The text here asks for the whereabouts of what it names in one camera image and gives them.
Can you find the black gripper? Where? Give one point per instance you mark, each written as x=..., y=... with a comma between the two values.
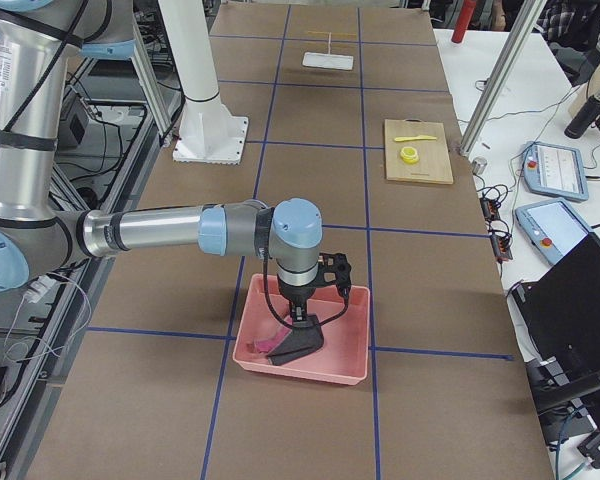
x=294, y=294

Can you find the grey pink microfibre cloth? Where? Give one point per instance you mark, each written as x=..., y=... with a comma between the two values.
x=288, y=345

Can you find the black water bottle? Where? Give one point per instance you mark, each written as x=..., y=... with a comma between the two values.
x=586, y=115

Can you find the pink plastic bin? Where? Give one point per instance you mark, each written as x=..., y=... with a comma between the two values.
x=332, y=346

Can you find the yellow lemon slice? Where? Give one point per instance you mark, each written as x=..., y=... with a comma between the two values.
x=409, y=155

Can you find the bamboo cutting board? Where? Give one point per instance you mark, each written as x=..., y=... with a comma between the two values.
x=434, y=166

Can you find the orange black connector strip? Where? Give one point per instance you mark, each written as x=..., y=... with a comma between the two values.
x=498, y=230

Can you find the yellow plastic knife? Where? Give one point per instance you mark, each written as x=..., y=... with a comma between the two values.
x=415, y=138

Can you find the small metal cylinder weight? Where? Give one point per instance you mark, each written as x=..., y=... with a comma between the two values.
x=478, y=165

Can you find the white rectangular tray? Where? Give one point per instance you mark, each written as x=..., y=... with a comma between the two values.
x=328, y=61

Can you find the teach pendant near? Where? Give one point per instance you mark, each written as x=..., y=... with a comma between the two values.
x=553, y=227

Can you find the teach pendant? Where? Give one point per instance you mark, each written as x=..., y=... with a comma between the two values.
x=555, y=171
x=553, y=227

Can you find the black laptop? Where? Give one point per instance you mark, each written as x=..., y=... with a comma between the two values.
x=561, y=310

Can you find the wooden chopstick near tray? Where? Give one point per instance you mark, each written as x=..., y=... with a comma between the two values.
x=343, y=35

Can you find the teach pendant far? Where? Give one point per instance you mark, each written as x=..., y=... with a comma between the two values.
x=555, y=171

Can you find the red bottle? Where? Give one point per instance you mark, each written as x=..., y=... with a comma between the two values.
x=463, y=20

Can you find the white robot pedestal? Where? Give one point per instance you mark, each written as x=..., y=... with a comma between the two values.
x=208, y=132

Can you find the aluminium frame post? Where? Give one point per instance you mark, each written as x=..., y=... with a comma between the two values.
x=514, y=44

